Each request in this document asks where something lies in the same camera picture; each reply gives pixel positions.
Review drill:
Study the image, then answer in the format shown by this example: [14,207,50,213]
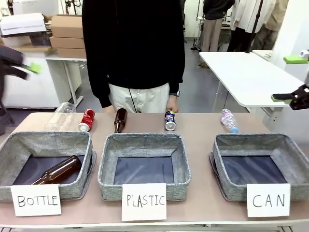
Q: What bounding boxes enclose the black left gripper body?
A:
[0,45,25,78]

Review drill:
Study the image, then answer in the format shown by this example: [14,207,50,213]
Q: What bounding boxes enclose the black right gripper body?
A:
[289,84,309,111]

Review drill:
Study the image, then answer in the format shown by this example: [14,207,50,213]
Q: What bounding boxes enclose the blue crushed drink can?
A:
[164,110,178,131]

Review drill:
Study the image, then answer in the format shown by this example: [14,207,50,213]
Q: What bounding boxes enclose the person's left forearm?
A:
[169,58,186,94]

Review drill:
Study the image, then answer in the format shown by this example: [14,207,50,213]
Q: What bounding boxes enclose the person's right forearm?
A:
[87,58,113,109]

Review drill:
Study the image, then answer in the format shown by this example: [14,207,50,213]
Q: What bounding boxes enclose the grey felt basket can label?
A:
[209,133,309,203]

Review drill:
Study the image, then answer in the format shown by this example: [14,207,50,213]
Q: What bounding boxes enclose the red crushed drink can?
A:
[77,109,96,132]

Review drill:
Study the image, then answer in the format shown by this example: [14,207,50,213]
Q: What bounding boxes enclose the grey felt basket bottle label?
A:
[0,131,98,203]

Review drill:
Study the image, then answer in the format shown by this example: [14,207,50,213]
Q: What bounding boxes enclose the white paper sign CAN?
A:
[246,183,291,218]

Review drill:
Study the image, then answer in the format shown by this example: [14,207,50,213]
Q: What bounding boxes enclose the grey felt basket plastic label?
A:
[97,132,192,202]

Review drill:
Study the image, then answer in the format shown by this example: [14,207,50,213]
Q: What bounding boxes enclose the person's left hand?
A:
[167,95,180,114]

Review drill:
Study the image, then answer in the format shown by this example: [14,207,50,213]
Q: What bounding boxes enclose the white desk with boxes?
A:
[0,48,88,110]

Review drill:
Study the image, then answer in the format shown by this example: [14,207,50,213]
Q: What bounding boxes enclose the white printed cardboard box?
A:
[0,13,47,37]

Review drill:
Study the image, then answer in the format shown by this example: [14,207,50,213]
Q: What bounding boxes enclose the bystander in tan jacket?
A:
[252,0,289,51]

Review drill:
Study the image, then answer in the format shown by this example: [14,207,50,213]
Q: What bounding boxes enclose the flat brown cardboard box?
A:
[49,36,85,50]
[56,47,87,59]

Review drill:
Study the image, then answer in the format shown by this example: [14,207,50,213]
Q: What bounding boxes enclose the white folding table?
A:
[198,51,307,121]

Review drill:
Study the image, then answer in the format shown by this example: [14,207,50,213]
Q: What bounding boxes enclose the large brown cardboard box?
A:
[50,14,84,39]

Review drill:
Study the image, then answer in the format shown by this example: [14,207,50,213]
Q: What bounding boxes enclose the black pole stand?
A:
[244,0,264,54]

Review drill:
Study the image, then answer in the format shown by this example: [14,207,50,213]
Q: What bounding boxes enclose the large clear plastic bottle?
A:
[44,101,77,132]

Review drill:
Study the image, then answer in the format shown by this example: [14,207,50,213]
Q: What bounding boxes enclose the small bottle with blue cap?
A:
[220,108,240,134]

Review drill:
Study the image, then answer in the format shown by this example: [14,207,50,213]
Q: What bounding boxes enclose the bystander in white coat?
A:
[226,0,267,53]

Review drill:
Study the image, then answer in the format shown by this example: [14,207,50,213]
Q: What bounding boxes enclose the bystander in beige trousers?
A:
[197,0,236,66]

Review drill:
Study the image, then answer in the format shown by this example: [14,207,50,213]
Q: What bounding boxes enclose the brown glass bottle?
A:
[30,155,83,186]
[113,108,128,134]

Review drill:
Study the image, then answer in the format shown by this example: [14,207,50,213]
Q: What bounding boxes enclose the person in black sweater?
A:
[82,0,186,114]

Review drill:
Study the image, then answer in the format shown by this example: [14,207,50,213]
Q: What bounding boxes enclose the white paper sign BOTTLE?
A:
[10,184,62,217]

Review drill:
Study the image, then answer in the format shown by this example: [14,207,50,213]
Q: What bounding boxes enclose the white paper sign PLASTIC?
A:
[121,183,168,222]

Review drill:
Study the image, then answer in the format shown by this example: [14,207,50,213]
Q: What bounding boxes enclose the thin black hanging cord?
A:
[128,87,142,114]

